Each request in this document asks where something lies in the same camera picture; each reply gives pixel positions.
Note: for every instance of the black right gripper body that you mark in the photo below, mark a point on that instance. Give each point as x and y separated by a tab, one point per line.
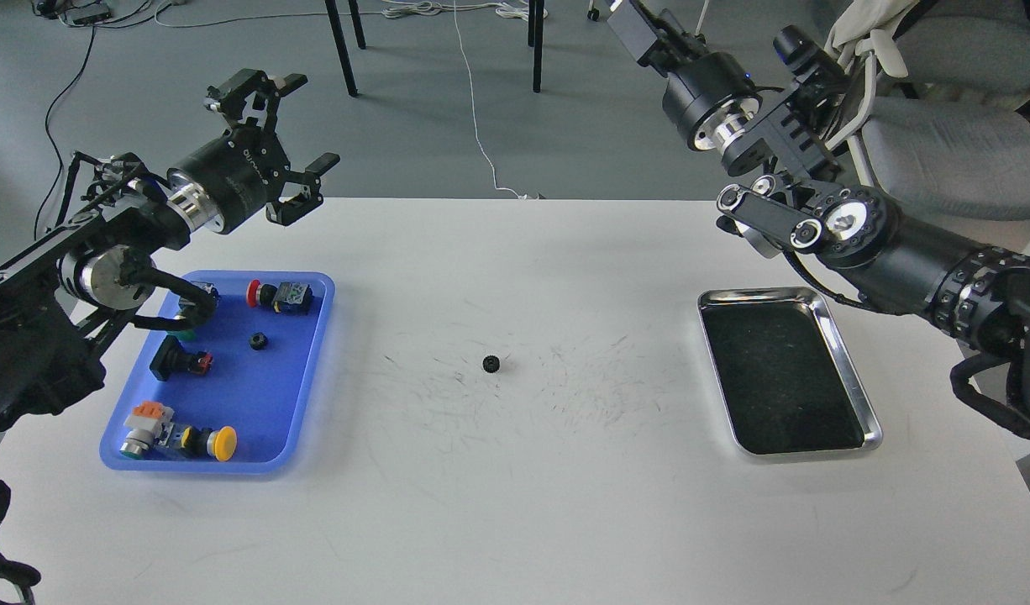
709	101

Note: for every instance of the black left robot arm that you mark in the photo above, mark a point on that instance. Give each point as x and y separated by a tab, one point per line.
66	297

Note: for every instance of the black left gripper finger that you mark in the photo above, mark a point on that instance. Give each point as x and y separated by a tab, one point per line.
288	211
248	102

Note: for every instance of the steel tray with black mat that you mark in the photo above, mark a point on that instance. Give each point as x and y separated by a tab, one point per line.
786	378

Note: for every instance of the green push button switch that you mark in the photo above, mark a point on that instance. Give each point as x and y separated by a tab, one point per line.
187	310

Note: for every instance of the beige jacket on chair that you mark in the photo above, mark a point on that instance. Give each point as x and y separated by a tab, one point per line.
863	41

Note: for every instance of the black power strip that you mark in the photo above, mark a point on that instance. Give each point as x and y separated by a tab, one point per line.
87	15

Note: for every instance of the grey office chair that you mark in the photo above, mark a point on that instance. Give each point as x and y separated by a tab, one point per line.
948	140

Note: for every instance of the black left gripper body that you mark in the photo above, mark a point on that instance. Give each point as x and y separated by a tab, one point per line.
228	180

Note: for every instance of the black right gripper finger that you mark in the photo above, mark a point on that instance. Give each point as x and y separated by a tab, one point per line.
654	39

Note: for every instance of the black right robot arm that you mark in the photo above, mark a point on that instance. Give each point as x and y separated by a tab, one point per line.
976	293

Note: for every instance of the red push button switch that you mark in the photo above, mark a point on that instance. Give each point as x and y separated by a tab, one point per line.
295	298

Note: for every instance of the blue plastic tray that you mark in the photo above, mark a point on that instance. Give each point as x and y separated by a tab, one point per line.
262	394

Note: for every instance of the black table leg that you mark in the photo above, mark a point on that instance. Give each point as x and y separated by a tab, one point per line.
536	17
340	40

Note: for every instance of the grey orange switch block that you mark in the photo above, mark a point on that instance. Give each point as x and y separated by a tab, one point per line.
148	424

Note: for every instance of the yellow push button switch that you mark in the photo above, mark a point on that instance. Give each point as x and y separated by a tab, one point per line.
189	441

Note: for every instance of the black table leg right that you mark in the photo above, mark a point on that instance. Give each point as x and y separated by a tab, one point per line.
536	17

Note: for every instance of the black table leg left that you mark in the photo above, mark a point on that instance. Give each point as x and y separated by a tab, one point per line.
340	40

